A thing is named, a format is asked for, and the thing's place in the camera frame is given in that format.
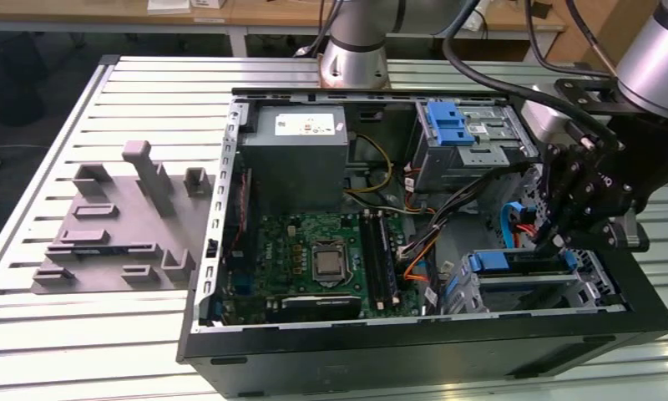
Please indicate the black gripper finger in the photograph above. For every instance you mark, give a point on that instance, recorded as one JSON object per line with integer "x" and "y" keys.
{"x": 551, "y": 196}
{"x": 607, "y": 236}

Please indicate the hard disk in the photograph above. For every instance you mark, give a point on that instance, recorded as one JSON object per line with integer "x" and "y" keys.
{"x": 495, "y": 261}

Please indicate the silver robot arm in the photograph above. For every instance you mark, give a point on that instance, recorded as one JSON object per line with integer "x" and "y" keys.
{"x": 657, "y": 62}

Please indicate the silver disk bay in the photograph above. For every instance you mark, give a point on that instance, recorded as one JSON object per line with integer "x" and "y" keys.
{"x": 535, "y": 279}

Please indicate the silver drive cage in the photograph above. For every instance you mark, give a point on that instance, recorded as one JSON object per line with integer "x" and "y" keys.
{"x": 479, "y": 158}

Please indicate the blue drive latch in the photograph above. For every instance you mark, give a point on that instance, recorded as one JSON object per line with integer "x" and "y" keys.
{"x": 446, "y": 125}

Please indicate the wooden cabinet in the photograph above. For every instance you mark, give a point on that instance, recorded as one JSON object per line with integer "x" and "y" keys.
{"x": 626, "y": 21}

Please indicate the black RAM slot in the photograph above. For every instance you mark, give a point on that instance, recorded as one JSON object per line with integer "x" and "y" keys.
{"x": 370, "y": 259}
{"x": 386, "y": 259}

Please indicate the silver CPU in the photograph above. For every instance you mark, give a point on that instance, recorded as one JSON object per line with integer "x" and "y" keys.
{"x": 329, "y": 263}

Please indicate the black PC case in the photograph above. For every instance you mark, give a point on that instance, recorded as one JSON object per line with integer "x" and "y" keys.
{"x": 423, "y": 355}

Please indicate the grey power supply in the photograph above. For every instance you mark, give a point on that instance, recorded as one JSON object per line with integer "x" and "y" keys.
{"x": 295, "y": 175}

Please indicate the green motherboard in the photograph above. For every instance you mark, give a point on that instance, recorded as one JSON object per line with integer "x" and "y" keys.
{"x": 290, "y": 234}

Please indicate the black graphics card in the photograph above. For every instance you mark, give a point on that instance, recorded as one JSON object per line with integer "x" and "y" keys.
{"x": 318, "y": 307}

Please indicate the black case fan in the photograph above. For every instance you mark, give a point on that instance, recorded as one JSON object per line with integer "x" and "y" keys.
{"x": 236, "y": 217}

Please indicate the grey parts rack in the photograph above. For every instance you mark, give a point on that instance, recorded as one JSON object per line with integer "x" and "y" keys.
{"x": 116, "y": 225}

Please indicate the white box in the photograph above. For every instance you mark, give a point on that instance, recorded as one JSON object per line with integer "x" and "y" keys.
{"x": 167, "y": 6}

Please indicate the wooden desk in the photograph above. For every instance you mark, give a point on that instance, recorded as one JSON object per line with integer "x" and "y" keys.
{"x": 144, "y": 20}

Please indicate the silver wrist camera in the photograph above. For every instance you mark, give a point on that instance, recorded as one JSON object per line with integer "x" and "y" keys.
{"x": 546, "y": 121}

